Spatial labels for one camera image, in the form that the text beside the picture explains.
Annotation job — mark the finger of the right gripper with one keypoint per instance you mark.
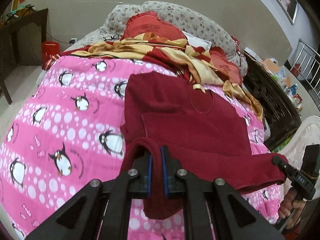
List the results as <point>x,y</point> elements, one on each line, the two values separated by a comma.
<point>280,163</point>

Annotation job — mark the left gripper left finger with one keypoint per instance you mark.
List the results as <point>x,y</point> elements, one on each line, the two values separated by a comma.
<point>101,209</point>

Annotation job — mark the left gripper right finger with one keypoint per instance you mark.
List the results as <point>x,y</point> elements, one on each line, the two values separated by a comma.
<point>212,209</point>

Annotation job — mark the dark red fleece garment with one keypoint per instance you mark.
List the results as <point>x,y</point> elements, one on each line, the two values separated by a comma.
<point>201,130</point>

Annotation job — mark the right hand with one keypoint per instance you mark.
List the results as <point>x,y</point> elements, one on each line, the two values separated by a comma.
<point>292,208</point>

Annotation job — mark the cream upholstered chair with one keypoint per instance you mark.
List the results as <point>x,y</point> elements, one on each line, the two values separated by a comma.
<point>307,134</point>

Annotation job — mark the dark carved wooden cabinet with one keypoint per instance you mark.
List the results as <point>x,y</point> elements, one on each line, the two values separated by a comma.
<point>279,111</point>

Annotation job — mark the pink penguin quilt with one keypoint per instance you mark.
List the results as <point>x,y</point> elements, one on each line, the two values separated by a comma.
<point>67,133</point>

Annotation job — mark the metal stair railing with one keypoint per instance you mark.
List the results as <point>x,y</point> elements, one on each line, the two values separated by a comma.
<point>306,69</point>

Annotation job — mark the red heart cushion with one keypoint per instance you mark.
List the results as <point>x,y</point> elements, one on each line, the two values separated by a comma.
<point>149,22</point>
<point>221,62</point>

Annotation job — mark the red and yellow blanket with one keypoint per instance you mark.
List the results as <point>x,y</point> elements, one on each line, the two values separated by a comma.
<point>191,63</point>

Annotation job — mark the white pillow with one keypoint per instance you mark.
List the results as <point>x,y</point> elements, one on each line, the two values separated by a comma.
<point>197,42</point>

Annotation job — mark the floral padded headboard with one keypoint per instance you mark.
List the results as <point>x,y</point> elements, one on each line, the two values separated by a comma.
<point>182,17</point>

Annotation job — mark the dark wooden desk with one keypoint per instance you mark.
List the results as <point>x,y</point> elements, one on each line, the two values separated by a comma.
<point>11,43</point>

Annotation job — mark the black eyeglasses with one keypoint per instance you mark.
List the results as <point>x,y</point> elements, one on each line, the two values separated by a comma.
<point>111,38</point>

